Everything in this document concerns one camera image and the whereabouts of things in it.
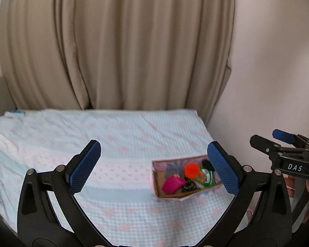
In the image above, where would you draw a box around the grey padded headboard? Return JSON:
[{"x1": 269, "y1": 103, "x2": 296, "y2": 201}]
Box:
[{"x1": 0, "y1": 76, "x2": 18, "y2": 122}]

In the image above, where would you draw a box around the green tissue packet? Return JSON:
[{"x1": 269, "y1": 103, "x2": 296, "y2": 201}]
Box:
[{"x1": 201, "y1": 168, "x2": 215, "y2": 187}]

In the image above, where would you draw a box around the black hair scrunchie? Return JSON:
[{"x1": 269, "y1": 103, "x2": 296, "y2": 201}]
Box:
[{"x1": 201, "y1": 160, "x2": 215, "y2": 172}]

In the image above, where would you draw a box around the black striped cloth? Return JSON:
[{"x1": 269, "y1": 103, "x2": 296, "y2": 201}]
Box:
[{"x1": 181, "y1": 178, "x2": 198, "y2": 193}]

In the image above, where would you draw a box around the pink slipper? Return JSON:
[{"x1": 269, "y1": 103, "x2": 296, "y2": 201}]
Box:
[{"x1": 246, "y1": 208, "x2": 254, "y2": 222}]

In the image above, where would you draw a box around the orange pompom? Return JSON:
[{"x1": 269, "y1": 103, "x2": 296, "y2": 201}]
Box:
[{"x1": 184, "y1": 163, "x2": 201, "y2": 179}]

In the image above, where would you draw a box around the brown fuzzy round plush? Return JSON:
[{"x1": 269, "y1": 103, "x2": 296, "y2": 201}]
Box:
[{"x1": 195, "y1": 171, "x2": 206, "y2": 184}]

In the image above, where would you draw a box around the grey sock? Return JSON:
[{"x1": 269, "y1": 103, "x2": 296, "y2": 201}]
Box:
[{"x1": 165, "y1": 160, "x2": 186, "y2": 179}]

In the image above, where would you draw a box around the beige curtain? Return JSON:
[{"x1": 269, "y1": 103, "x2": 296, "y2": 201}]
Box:
[{"x1": 0, "y1": 0, "x2": 235, "y2": 123}]

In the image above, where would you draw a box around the pink patterned cardboard box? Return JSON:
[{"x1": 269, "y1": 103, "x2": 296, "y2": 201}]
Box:
[{"x1": 152, "y1": 156, "x2": 222, "y2": 201}]

